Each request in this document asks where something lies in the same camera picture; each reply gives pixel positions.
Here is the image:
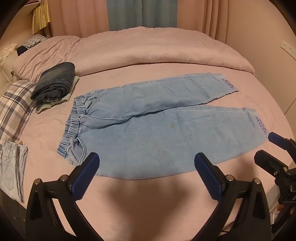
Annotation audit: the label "pale denim pants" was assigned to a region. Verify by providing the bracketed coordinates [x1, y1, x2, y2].
[0, 140, 28, 204]

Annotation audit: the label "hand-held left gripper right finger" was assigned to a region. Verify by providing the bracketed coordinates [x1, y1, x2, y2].
[194, 152, 271, 241]

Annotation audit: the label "yellow pleated cloth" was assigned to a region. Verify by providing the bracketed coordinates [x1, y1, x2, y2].
[32, 3, 51, 33]

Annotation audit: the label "plaid cloth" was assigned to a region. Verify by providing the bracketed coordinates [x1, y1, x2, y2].
[17, 34, 48, 49]

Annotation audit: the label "folded pale yellow cloth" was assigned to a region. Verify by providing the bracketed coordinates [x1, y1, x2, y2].
[35, 75, 80, 114]

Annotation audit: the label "white wall socket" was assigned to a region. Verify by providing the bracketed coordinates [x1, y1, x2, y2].
[280, 40, 295, 57]

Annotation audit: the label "blue curtain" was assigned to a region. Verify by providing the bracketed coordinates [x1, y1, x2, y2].
[106, 0, 162, 30]

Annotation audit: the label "pink bed sheet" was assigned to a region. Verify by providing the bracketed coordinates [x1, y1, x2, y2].
[14, 62, 293, 234]

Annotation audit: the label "white plush toy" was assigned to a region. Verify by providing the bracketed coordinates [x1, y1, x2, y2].
[0, 43, 18, 62]

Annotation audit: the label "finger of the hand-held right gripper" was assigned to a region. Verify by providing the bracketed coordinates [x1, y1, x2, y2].
[268, 132, 296, 154]
[254, 150, 290, 178]

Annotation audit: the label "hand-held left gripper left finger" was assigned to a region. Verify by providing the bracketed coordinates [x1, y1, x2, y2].
[25, 152, 100, 241]

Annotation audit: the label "light blue jeans pants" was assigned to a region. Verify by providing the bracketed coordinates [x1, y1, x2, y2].
[57, 73, 269, 180]

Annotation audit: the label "folded dark blue jeans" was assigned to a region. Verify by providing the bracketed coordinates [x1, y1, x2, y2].
[31, 62, 76, 102]

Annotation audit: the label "pink duvet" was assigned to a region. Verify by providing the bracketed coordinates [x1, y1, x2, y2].
[74, 26, 255, 77]

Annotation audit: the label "pink curtain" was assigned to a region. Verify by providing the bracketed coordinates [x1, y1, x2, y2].
[161, 0, 232, 44]
[50, 0, 109, 39]

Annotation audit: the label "plaid pillow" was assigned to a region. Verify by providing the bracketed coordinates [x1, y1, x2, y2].
[0, 80, 37, 149]

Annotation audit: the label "cream pillow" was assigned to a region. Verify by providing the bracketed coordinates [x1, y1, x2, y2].
[0, 56, 15, 82]

